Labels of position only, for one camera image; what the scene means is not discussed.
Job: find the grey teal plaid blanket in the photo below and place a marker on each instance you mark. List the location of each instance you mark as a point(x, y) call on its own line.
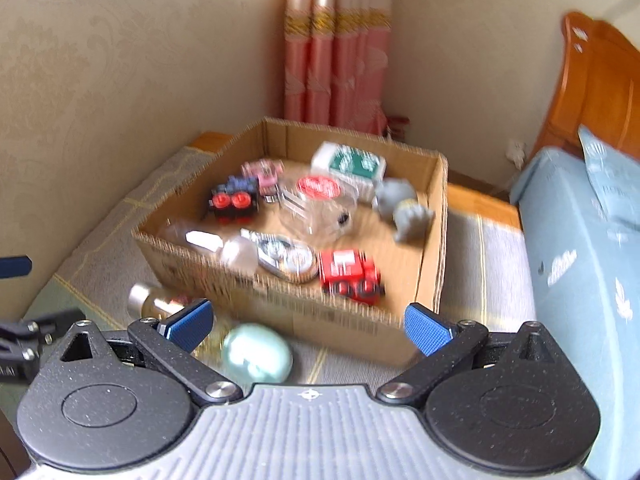
point(480, 280)

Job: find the wooden bed headboard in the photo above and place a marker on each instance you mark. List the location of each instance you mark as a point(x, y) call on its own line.
point(600, 90)

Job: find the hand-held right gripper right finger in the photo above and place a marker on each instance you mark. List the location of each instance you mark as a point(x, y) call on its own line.
point(427, 327)

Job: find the cardboard box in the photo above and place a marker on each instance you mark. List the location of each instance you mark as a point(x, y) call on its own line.
point(310, 310)

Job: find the light blue pillow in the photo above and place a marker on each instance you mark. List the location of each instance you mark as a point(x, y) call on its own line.
point(615, 180)

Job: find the clear bag with green toy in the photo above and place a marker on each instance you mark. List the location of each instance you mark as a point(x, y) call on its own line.
point(317, 195)

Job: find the clear plastic bottle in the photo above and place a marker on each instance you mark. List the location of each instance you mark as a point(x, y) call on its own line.
point(235, 252)

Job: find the light blue bed sheet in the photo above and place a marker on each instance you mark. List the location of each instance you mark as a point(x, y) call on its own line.
point(590, 285)

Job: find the teal pearly ball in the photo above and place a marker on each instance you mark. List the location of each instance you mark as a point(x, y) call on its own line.
point(257, 355)

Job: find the small pink bottle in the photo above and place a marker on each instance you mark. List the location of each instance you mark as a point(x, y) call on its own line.
point(262, 172)

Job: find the grey animal toy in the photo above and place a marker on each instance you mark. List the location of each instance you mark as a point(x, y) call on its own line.
point(412, 222)
point(392, 195)

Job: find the white and green box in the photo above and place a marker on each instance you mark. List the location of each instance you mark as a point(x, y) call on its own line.
point(350, 162)

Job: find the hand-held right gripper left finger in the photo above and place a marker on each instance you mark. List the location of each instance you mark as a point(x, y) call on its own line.
point(187, 322)

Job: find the glass jar of gold pins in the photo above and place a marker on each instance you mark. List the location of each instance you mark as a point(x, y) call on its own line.
point(150, 302)

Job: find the pink patterned curtain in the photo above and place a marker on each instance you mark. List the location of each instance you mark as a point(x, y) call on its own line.
point(335, 60)

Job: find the red toy car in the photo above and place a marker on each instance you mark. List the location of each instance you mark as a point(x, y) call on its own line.
point(347, 272)

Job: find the black toy train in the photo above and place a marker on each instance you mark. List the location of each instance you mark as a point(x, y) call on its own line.
point(235, 200)

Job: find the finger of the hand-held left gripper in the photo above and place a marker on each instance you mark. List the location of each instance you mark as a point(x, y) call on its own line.
point(15, 266)
point(55, 321)

